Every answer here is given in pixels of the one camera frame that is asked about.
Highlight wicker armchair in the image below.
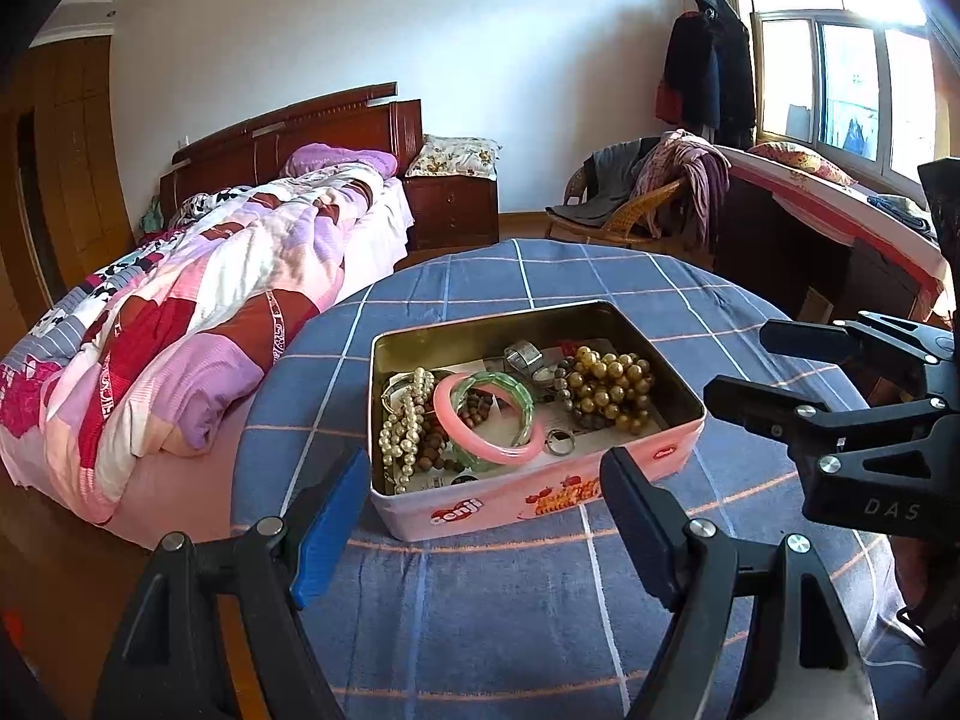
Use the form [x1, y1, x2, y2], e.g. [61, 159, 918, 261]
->
[545, 179, 690, 249]

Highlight bed with wooden headboard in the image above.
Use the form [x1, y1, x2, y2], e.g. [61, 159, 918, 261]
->
[2, 83, 423, 544]

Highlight purple striped cloth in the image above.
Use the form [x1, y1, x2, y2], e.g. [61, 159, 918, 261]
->
[633, 128, 731, 254]

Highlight silver wristwatch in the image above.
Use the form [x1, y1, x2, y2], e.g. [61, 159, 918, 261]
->
[503, 340, 544, 377]

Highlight silver metal bangle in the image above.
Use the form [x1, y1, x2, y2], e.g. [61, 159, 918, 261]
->
[381, 372, 423, 416]

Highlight grey garment on chair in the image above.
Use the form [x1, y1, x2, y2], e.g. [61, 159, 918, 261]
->
[547, 137, 659, 229]

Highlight floral cushion on nightstand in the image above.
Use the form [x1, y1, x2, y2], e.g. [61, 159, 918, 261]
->
[405, 135, 501, 181]

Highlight pink rectangular tin box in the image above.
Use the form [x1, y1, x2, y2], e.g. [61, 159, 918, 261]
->
[368, 301, 704, 543]

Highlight golden yellow bead necklace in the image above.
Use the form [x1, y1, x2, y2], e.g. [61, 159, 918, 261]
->
[561, 343, 656, 436]

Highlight brown wooden wardrobe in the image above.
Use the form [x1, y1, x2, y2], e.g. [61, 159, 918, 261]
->
[2, 37, 133, 348]

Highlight pink patchwork quilt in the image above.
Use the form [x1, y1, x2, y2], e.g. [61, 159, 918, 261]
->
[2, 163, 400, 525]

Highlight dark wooden nightstand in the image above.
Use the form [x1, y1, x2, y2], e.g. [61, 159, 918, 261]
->
[404, 176, 500, 250]

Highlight cream pearl bead necklace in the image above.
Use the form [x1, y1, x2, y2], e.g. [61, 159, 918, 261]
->
[379, 365, 438, 496]

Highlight purple pillow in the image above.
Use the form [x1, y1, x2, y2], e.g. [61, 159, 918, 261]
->
[281, 143, 398, 179]

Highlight printed paper leaflet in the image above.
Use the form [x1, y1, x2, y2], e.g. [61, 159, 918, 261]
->
[376, 349, 667, 494]

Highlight green jade bangle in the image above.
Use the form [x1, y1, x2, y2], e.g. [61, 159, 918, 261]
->
[446, 369, 539, 475]

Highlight dark hanging coats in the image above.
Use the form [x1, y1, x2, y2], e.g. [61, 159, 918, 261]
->
[654, 0, 757, 149]

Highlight window with white frame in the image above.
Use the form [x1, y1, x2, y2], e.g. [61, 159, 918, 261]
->
[752, 0, 935, 190]

